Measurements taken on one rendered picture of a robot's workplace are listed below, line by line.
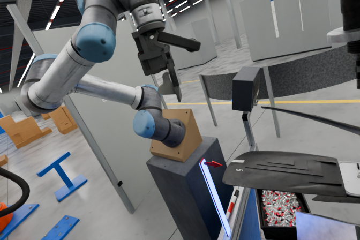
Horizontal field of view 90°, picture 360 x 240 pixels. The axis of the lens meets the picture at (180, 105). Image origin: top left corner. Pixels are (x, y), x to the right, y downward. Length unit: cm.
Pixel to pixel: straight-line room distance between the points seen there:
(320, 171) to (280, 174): 8
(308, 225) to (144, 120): 62
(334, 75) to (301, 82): 32
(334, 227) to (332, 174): 14
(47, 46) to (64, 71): 140
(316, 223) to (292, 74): 192
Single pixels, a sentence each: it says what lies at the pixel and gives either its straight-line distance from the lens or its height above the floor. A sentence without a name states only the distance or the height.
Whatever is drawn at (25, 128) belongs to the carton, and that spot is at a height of 56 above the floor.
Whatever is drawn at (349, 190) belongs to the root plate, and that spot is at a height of 118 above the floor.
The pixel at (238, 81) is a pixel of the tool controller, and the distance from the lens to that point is 102.
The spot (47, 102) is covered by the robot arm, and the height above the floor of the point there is 150.
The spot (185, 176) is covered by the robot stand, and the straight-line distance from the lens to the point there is 86.
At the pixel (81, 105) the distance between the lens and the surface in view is 192.
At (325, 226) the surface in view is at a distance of 60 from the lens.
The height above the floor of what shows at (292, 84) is 68.
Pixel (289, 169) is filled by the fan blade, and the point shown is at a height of 119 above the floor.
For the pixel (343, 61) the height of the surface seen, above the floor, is 79.
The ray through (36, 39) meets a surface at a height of 193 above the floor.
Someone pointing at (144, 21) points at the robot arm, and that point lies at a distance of 49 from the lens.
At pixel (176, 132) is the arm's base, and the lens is 89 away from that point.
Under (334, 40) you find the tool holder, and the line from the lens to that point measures 36.
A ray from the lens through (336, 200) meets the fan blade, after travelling 72.
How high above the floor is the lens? 153
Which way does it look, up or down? 18 degrees down
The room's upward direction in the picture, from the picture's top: 20 degrees counter-clockwise
